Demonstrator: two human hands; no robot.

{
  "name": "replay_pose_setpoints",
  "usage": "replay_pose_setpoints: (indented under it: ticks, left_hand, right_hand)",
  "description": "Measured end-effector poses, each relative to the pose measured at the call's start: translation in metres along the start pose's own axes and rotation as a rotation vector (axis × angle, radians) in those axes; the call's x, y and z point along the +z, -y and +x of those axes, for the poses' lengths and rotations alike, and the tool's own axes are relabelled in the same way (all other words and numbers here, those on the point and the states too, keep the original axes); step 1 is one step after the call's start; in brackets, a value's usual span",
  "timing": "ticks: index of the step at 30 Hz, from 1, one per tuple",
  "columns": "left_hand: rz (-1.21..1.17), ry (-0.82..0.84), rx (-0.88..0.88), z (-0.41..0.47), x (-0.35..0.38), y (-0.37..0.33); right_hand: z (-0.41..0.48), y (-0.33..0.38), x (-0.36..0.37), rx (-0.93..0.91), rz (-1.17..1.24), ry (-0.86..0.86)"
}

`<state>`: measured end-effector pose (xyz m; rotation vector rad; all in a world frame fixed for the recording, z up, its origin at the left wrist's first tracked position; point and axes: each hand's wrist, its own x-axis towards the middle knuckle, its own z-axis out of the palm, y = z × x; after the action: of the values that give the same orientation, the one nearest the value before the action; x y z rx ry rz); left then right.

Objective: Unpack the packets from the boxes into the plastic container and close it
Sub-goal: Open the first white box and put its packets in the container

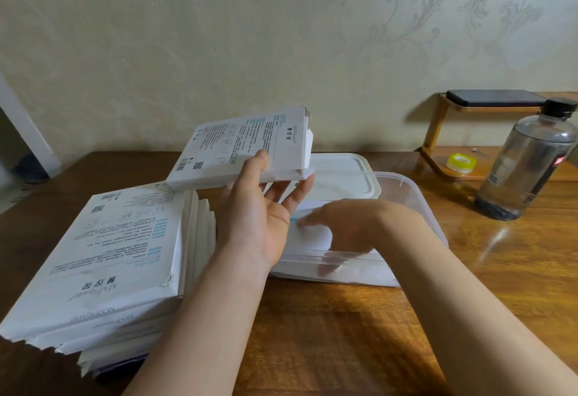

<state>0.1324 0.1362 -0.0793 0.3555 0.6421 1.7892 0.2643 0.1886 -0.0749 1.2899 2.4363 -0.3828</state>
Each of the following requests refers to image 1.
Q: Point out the person's right hand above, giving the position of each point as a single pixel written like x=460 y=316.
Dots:
x=366 y=226

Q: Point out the person's left hand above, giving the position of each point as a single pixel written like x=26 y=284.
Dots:
x=253 y=228

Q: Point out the white container lid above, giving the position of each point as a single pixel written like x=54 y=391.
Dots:
x=343 y=174

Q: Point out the clear plastic container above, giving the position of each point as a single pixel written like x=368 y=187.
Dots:
x=420 y=201

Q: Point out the white box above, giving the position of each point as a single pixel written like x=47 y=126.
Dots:
x=244 y=142

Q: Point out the stack of white boxes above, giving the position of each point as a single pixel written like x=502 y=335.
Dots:
x=104 y=251

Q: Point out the person's left forearm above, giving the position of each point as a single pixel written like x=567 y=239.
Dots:
x=194 y=328

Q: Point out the person's right forearm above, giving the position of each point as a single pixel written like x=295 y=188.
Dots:
x=478 y=319

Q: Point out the yellow tape roll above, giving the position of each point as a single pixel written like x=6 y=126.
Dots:
x=460 y=163

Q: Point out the clear bottle with black cap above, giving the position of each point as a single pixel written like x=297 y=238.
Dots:
x=524 y=165

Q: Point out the black smartphone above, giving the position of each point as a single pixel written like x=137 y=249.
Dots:
x=496 y=98

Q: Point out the small wooden desk shelf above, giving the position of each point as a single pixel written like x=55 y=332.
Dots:
x=566 y=173

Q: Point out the dark blue bundle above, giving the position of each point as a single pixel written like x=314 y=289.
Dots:
x=31 y=170

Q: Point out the white bookshelf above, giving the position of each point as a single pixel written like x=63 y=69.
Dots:
x=27 y=133

